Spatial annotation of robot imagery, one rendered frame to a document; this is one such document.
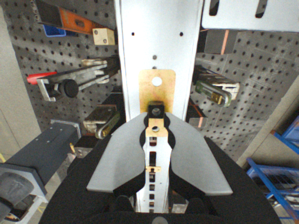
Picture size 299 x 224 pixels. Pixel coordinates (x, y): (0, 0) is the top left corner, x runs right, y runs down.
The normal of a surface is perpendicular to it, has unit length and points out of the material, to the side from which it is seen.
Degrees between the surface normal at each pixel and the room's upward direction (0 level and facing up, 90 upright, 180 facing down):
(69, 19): 90
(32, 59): 0
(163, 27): 0
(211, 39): 0
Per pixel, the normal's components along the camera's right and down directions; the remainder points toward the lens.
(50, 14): 1.00, 0.02
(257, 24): -0.04, 0.47
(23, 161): 0.15, -0.87
